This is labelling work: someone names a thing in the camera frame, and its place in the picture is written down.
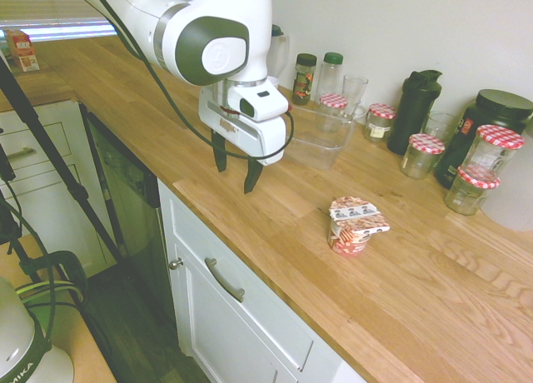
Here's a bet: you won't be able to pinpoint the red-checked-lid jar, unlabelled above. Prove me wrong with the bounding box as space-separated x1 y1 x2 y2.
317 92 349 134

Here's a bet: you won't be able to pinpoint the dark-lidded spice jar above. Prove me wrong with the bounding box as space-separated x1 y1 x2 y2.
291 52 318 107

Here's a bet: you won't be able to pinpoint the black camera tripod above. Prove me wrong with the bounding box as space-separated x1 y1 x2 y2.
0 56 128 260

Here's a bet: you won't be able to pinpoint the red-checked-lid jar, large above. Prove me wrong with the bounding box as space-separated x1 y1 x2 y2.
461 123 526 181

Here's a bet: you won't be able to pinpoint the green-lidded clear plastic bottle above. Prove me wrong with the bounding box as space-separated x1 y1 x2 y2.
317 52 346 105

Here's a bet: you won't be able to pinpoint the white kitchen cabinet, knobbed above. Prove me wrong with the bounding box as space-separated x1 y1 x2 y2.
157 178 370 383

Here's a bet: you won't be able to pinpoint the red cardboard food box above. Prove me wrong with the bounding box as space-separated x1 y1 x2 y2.
2 28 41 73

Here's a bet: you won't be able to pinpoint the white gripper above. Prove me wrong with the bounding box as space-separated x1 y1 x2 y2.
197 85 289 196

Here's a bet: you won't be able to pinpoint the short faceted drinking glass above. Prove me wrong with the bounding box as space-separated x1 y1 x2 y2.
421 111 460 152

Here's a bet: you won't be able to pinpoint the metal drawer handle, straight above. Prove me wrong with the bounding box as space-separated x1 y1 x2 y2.
5 147 37 162

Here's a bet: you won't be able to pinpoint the dark dishwasher front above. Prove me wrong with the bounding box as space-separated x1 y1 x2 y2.
80 102 178 332

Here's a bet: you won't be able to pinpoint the clear blender jug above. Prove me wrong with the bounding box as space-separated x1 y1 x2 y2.
270 23 291 91

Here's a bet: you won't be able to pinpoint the large black supplement tub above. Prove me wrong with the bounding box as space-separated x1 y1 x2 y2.
432 88 533 191

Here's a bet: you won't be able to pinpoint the metal drawer handle, curved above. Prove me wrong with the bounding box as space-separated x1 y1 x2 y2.
203 257 247 304

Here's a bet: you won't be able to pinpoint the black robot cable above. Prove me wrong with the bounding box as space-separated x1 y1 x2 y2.
85 0 296 160

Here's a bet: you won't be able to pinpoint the black and green cable bundle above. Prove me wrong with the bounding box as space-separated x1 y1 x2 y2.
0 178 114 361

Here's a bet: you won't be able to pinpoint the red-checked-lid jar, garlic label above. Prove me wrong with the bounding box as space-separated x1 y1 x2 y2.
362 102 397 144

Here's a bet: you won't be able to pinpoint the white window blind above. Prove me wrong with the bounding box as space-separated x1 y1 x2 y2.
0 0 110 25

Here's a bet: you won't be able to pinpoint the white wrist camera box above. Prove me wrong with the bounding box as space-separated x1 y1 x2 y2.
227 82 290 123

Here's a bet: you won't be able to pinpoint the black shaker bottle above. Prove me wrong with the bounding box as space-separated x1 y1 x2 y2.
386 69 444 157

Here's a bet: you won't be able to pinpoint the red-checked-lid jar, faceted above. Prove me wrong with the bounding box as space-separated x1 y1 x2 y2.
443 166 501 216

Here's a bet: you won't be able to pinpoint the clear plastic container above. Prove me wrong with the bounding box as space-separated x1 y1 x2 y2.
286 103 356 172

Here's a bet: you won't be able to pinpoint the red-checked-lid jar, taped lid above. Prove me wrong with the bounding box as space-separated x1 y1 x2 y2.
400 132 446 181

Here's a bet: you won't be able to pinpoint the tall drinking glass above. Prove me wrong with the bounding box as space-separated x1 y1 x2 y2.
341 73 370 122

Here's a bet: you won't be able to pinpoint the white kitchen cabinet, drawers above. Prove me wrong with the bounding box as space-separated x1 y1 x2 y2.
0 99 118 278

